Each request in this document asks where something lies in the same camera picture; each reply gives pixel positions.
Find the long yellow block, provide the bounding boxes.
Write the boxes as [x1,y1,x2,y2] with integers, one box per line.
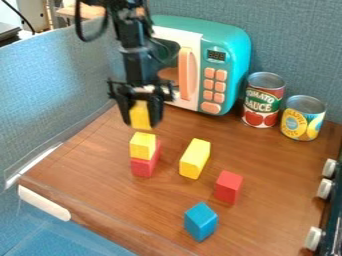
[177,137,213,181]

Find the red block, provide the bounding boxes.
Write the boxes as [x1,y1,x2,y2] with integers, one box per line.
[212,169,245,206]
[129,139,163,179]

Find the blue cube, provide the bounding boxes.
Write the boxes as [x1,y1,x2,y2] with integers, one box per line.
[183,201,221,243]

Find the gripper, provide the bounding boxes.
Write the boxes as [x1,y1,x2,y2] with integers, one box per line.
[105,77,178,130]

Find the tomato sauce can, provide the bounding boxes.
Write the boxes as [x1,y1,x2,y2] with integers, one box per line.
[240,71,288,130]

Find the pineapple can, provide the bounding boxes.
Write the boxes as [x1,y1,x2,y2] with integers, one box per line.
[279,94,329,142]

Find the toy microwave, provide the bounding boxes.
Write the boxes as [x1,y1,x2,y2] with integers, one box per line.
[148,14,254,117]

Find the toy stove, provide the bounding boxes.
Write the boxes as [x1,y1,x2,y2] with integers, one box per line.
[303,143,342,256]

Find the yellow cube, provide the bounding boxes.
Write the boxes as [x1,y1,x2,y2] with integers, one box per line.
[128,131,159,161]

